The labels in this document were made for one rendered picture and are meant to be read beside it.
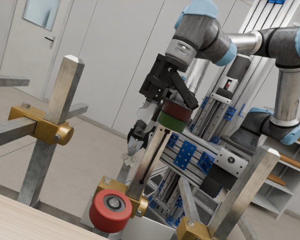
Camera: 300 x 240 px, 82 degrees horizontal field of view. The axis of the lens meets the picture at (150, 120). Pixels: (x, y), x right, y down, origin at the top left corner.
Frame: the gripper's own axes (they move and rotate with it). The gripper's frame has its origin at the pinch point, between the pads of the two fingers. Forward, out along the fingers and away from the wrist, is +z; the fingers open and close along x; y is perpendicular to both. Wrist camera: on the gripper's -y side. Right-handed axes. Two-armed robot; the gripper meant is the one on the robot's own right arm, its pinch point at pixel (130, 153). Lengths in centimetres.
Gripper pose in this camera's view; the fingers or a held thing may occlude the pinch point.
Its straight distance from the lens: 79.2
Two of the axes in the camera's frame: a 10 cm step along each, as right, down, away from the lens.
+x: -9.1, -4.1, -0.5
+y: 0.4, -2.0, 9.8
